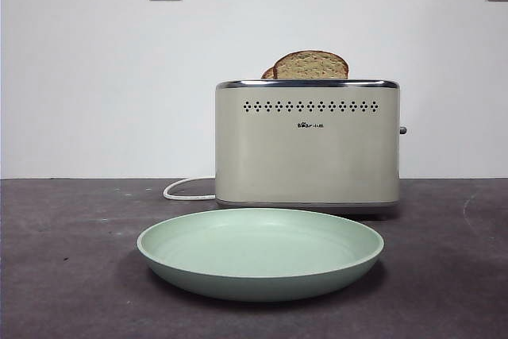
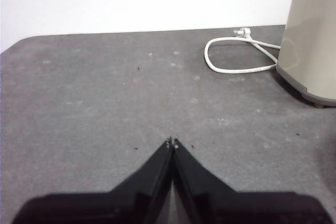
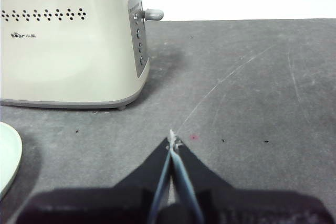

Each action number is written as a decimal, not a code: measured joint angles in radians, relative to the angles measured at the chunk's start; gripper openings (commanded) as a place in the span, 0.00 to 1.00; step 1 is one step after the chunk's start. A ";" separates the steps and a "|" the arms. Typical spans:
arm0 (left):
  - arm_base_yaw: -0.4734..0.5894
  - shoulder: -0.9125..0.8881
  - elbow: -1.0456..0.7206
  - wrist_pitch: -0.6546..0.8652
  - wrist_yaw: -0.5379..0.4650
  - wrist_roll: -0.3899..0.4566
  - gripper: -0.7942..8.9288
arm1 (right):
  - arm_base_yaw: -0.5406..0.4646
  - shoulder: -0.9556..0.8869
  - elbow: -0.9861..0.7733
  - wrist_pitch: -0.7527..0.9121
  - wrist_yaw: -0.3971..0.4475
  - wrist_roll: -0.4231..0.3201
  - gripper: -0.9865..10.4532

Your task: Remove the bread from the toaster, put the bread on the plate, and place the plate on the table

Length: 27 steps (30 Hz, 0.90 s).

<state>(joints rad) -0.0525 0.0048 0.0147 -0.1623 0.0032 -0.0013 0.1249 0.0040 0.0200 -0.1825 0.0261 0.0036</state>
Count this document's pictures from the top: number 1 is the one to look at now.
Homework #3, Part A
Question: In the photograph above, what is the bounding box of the white toaster power cord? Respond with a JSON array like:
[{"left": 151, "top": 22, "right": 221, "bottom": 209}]
[{"left": 164, "top": 177, "right": 217, "bottom": 202}]

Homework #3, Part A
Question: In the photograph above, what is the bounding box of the pale green round plate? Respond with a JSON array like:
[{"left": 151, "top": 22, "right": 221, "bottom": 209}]
[{"left": 136, "top": 207, "right": 386, "bottom": 302}]

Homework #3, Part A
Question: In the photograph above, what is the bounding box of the cream toaster with chrome top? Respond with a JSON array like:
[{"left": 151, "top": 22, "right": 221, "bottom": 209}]
[{"left": 214, "top": 79, "right": 402, "bottom": 217}]

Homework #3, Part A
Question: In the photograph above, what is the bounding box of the large brown bread slice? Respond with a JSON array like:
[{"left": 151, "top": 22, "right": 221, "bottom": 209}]
[{"left": 272, "top": 50, "right": 350, "bottom": 80}]

